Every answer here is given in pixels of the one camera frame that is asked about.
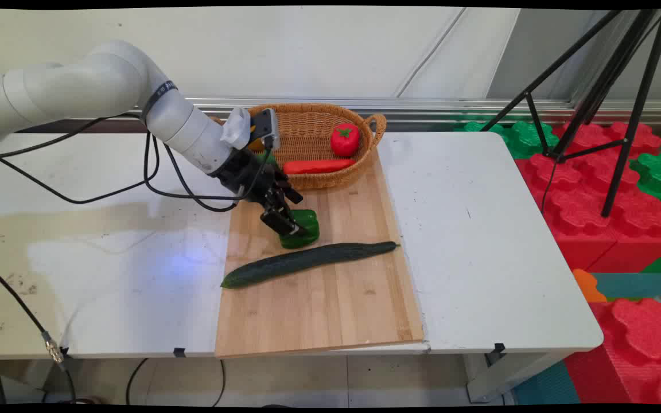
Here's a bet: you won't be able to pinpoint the woven wicker basket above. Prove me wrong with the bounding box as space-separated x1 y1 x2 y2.
210 103 387 191

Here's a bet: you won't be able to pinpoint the black strap on arm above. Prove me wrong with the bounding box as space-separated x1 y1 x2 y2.
141 81 179 122

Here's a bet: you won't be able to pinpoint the red toy carrot green leaves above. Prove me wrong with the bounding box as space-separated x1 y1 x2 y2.
262 150 357 176

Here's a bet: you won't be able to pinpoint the green foam block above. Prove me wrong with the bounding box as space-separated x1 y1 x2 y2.
456 119 561 160
629 151 661 239

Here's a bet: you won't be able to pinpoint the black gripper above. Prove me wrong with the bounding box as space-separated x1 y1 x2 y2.
214 147 309 238

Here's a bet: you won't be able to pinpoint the red toy tomato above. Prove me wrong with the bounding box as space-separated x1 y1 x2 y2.
330 123 361 158

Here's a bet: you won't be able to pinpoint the black tripod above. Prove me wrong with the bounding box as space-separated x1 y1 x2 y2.
480 9 661 219

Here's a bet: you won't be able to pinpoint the long dark green cucumber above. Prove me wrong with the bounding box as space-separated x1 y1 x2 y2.
220 241 400 289

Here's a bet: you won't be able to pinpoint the green toy bell pepper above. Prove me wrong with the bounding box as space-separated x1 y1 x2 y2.
279 209 320 250

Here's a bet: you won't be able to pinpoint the aluminium window rail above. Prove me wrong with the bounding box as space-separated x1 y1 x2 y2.
184 96 661 124

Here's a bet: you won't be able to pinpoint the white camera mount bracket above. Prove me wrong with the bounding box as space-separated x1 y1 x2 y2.
220 107 251 151

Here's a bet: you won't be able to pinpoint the orange foam piece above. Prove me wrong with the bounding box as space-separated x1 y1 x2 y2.
573 268 608 303

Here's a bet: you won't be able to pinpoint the thin black floor cable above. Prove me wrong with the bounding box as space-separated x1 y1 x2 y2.
125 358 149 406
213 359 227 407

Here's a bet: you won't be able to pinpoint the white table leg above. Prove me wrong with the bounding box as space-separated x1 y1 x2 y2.
464 351 569 403

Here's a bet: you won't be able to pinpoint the long black arm cable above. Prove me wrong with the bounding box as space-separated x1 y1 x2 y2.
0 114 245 205

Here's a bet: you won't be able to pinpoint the black camera cable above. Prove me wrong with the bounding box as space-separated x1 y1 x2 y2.
161 135 277 214

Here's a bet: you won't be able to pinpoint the wooden bamboo cutting board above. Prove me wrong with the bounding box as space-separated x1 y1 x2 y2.
214 146 425 359

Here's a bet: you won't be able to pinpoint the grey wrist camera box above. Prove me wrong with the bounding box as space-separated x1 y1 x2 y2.
248 108 281 151

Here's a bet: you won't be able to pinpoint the black cable with metal connector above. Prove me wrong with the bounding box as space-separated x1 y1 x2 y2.
0 258 77 405

